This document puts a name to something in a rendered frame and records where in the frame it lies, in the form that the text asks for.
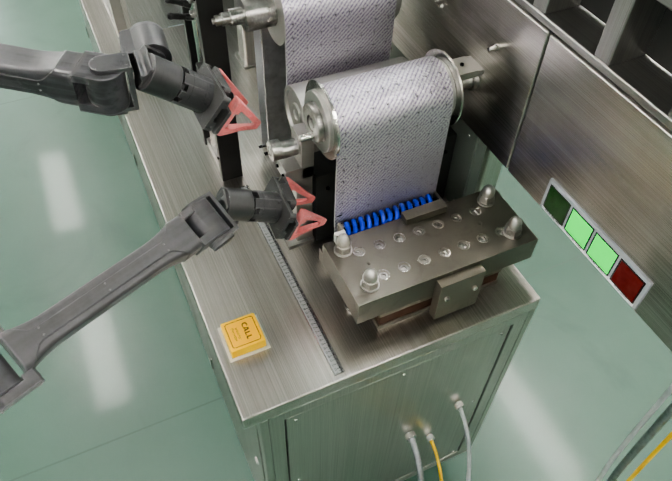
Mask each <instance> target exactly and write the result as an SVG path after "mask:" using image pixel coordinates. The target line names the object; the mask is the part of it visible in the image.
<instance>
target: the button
mask: <svg viewBox="0 0 672 481"><path fill-rule="evenodd" d="M220 327H221V331H222V334H223V336H224V339H225V341H226V344H227V346H228V349H229V351H230V354H231V356H232V358H235V357H238V356H241V355H243V354H246V353H249V352H251V351H254V350H257V349H259V348H262V347H265V346H266V339H265V337H264V335H263V332H262V330H261V328H260V326H259V323H258V321H257V319H256V317H255V314H254V313H251V314H248V315H245V316H242V317H240V318H237V319H234V320H231V321H229V322H226V323H223V324H221V325H220Z"/></svg>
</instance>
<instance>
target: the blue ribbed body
mask: <svg viewBox="0 0 672 481"><path fill-rule="evenodd" d="M436 200H437V198H436V197H433V198H432V197H431V195H429V194H426V195H425V198H424V197H423V196H420V197H419V199H418V200H417V199H416V198H414V199H413V200H412V203H411V202H410V201H406V202H405V205H404V204H403V203H400V204H399V209H398V207H397V206H396V205H393V206H392V211H391V209H390V208H389V207H387V208H386V209H385V213H384V211H383V210H382V209H381V210H379V211H378V214H379V216H378V215H377V213H376V212H372V218H371V217H370V215H369V214H366V215H365V220H364V219H363V217H361V216H360V217H358V223H357V221H356V220H355V219H351V225H350V224H349V222H348V221H345V222H344V227H343V228H344V230H345V231H346V234H348V235H352V234H355V233H358V232H361V231H364V230H366V229H369V228H372V227H375V226H378V225H381V224H384V223H387V222H390V221H393V220H396V219H399V218H400V217H401V212H403V211H406V210H409V209H412V208H415V207H418V206H421V205H424V204H427V203H430V202H433V201H436ZM418 201H419V202H418ZM405 206H406V207H405Z"/></svg>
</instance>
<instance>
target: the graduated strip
mask: <svg viewBox="0 0 672 481"><path fill-rule="evenodd" d="M257 223H258V225H259V227H260V229H261V231H262V233H263V235H264V237H265V239H266V241H267V243H268V245H269V247H270V249H271V251H272V253H273V255H274V257H275V259H276V261H277V263H278V265H279V267H280V269H281V271H282V273H283V275H284V277H285V279H286V281H287V283H288V285H289V287H290V289H291V291H292V293H293V295H294V297H295V299H296V301H297V303H298V305H299V307H300V308H301V310H302V312H303V314H304V316H305V318H306V320H307V322H308V324H309V326H310V328H311V330H312V332H313V334H314V336H315V338H316V340H317V342H318V344H319V346H320V348H321V350H322V352H323V354H324V356H325V358H326V360H327V362H328V364H329V366H330V368H331V370H332V372H333V374H334V376H336V375H338V374H341V373H343V372H345V370H344V368H343V367H342V365H341V363H340V361H339V359H338V357H337V355H336V353H335V351H334V349H333V347H332V345H331V343H330V342H329V340H328V338H327V336H326V334H325V332H324V330H323V328H322V326H321V324H320V322H319V320H318V318H317V317H316V315H315V313H314V311H313V309H312V307H311V305H310V303H309V301H308V299H307V297H306V295H305V293H304V292H303V290H302V288H301V286H300V284H299V282H298V280H297V278H296V276H295V274H294V272H293V270H292V268H291V266H290V265H289V263H288V261H287V259H286V257H285V255H284V253H283V251H282V249H281V247H280V245H279V243H278V241H277V240H276V238H275V236H274V234H273V232H272V230H271V228H270V226H269V224H268V223H264V222H257Z"/></svg>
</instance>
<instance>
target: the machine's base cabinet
mask: <svg viewBox="0 0 672 481"><path fill-rule="evenodd" d="M118 117H119V120H120V122H121V125H122V128H123V130H124V133H125V136H126V138H127V141H128V144H129V146H130V149H131V152H132V155H133V157H134V160H135V163H136V166H137V168H138V171H139V173H140V176H141V179H142V181H143V184H144V187H145V189H146V192H147V195H148V197H149V200H150V203H151V205H152V208H153V211H154V213H155V216H156V219H157V221H158V224H159V227H160V229H162V228H163V226H164V225H165V223H164V220H163V217H162V215H161V212H160V210H159V207H158V204H157V202H156V199H155V197H154V194H153V191H152V189H151V186H150V183H149V181H148V178H147V176H146V173H145V170H144V168H143V165H142V163H141V160H140V157H139V155H138V152H137V150H136V147H135V144H134V142H133V139H132V136H131V134H130V131H129V129H128V126H127V123H126V121H125V118H124V116H123V115H118ZM174 267H175V269H176V272H177V275H178V277H179V280H180V283H181V285H182V288H183V291H184V293H185V296H186V299H187V302H188V304H189V307H190V310H191V312H192V315H193V318H194V320H195V323H196V326H197V328H198V331H199V334H200V336H201V339H202V342H203V344H204V347H205V350H206V352H207V355H208V358H209V360H210V363H211V366H212V369H213V371H214V374H215V376H216V379H217V382H218V384H219V387H220V390H221V392H222V395H223V398H224V400H225V403H226V406H227V408H228V411H229V414H230V416H231V419H232V422H233V424H234V427H235V430H236V432H237V435H238V438H239V440H240V443H241V446H242V449H243V451H244V454H245V457H246V459H247V462H248V465H249V467H250V470H251V473H252V475H253V478H254V481H404V480H406V479H408V478H410V477H412V476H415V475H417V470H416V464H415V460H414V456H413V452H412V449H411V446H410V443H409V442H407V441H406V439H405V437H404V436H405V434H406V433H408V432H410V431H415V433H416V435H417V437H416V438H415V440H416V443H417V446H418V449H419V453H420V457H421V461H422V466H423V471H425V470H427V469H429V468H431V467H434V466H436V465H437V462H436V458H435V454H434V451H433V448H432V445H431V443H428V441H427V439H426V437H427V435H429V434H433V435H434V437H435V440H434V441H433V442H434V444H435V447H436V450H437V453H438V456H439V460H440V463H442V462H444V461H446V460H448V459H450V458H452V457H455V456H457V455H459V454H461V453H463V452H465V451H467V445H466V436H465V430H464V426H463V421H462V418H461V415H460V412H459V410H456V408H455V407H454V404H455V403H456V402H457V401H462V402H463V404H464V407H463V411H464V414H465V417H466V420H467V424H468V428H469V433H470V440H471V447H472V445H473V442H474V440H475V438H476V436H477V434H478V432H479V430H480V427H481V425H482V423H483V421H484V419H485V417H486V414H487V412H488V410H489V408H490V406H491V404H492V402H493V399H494V397H495V395H496V393H497V391H498V389H499V387H500V384H501V382H502V380H503V378H504V376H505V374H506V372H507V369H508V367H509V365H510V363H511V361H512V359H513V356H514V354H515V352H516V350H517V348H518V346H519V344H520V341H521V339H522V337H523V335H524V333H525V331H526V329H527V326H528V324H529V322H530V320H531V318H532V316H533V314H534V311H535V309H533V310H531V311H529V312H526V313H524V314H521V315H519V316H517V317H514V318H512V319H509V320H507V321H505V322H502V323H500V324H497V325H495V326H492V327H490V328H488V329H485V330H483V331H480V332H478V333H476V334H473V335H471V336H468V337H466V338H463V339H461V340H459V341H456V342H454V343H451V344H449V345H447V346H444V347H442V348H439V349H437V350H435V351H432V352H430V353H427V354H425V355H422V356H420V357H418V358H415V359H413V360H410V361H408V362H406V363H403V364H401V365H398V366H396V367H393V368H391V369H389V370H386V371H384V372H381V373H379V374H377V375H374V376H372V377H369V378H367V379H364V380H362V381H360V382H357V383H355V384H352V385H350V386H348V387H345V388H343V389H340V390H338V391H336V392H333V393H331V394H328V395H326V396H323V397H321V398H319V399H316V400H314V401H311V402H309V403H307V404H304V405H302V406H299V407H297V408H294V409H292V410H290V411H287V412H285V413H282V414H280V415H278V416H275V417H273V418H270V419H268V420H266V421H263V422H261V423H258V424H256V425H253V426H251V427H249V428H246V429H244V428H243V426H242V424H241V421H240V419H239V416H238V413H237V411H236V408H235V406H234V403H233V400H232V398H231V395H230V393H229V390H228V387H227V385H226V382H225V379H224V377H223V374H222V372H221V369H220V366H219V364H218V361H217V359H216V356H215V353H214V351H213V348H212V345H211V343H210V340H209V338H208V335H207V332H206V330H205V327H204V325H203V322H202V319H201V317H200V314H199V312H198V309H197V306H196V304H195V301H194V298H193V296H192V293H191V291H190V288H189V285H188V283H187V280H186V278H185V275H184V272H183V270H182V267H181V264H180V263H179V264H176V265H174Z"/></svg>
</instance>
